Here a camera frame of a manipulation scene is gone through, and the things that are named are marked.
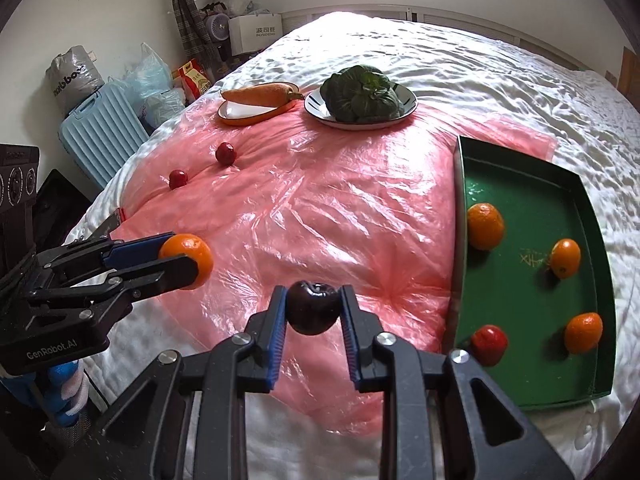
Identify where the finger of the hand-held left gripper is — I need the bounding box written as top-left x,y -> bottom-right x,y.
27,255 -> 199,322
35,232 -> 176,282

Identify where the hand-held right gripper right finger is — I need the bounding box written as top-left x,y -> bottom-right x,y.
339,285 -> 576,480

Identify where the carrot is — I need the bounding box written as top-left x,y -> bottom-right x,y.
220,83 -> 304,108

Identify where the green tray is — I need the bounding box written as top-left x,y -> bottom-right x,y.
442,135 -> 618,411

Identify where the dark red apple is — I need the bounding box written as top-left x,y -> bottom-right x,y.
285,281 -> 346,336

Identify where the light blue suitcase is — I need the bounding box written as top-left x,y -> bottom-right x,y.
57,84 -> 151,191

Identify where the pink plastic sheet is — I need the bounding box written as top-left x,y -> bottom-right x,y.
112,95 -> 558,433

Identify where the grey plaid scarf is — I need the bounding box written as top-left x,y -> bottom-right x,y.
169,0 -> 221,68

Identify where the orange rimmed plate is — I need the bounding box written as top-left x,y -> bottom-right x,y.
216,81 -> 298,127

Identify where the grey printed bag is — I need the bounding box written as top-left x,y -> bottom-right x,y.
45,46 -> 106,116

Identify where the wooden headboard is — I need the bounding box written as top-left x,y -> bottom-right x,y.
605,47 -> 640,106

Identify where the small orange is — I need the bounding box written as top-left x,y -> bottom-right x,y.
550,238 -> 582,280

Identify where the clear plastic bag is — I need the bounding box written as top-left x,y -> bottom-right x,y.
142,87 -> 188,128

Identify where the pale blue plastic bag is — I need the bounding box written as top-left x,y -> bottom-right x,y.
122,42 -> 173,106

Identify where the person's left hand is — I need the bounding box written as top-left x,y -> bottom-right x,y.
0,357 -> 91,428

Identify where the dark printed booklet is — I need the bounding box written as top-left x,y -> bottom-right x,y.
75,207 -> 126,246

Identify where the white striped rim plate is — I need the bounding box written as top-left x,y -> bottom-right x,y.
304,82 -> 418,131

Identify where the small purple fan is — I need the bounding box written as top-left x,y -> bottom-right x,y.
204,12 -> 232,43

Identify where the white paper bag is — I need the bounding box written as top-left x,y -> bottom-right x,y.
229,11 -> 283,56

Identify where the yellow and red box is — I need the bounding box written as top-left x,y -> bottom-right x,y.
172,59 -> 213,101

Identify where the white panelled bed frame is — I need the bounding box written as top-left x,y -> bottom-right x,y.
280,2 -> 596,71

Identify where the large orange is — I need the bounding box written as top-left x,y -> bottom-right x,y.
466,203 -> 506,251

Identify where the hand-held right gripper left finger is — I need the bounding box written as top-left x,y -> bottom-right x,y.
65,285 -> 288,480

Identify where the green leafy vegetable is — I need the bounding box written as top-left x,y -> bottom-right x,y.
320,65 -> 405,124

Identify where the black case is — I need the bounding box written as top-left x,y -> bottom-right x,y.
32,169 -> 93,246

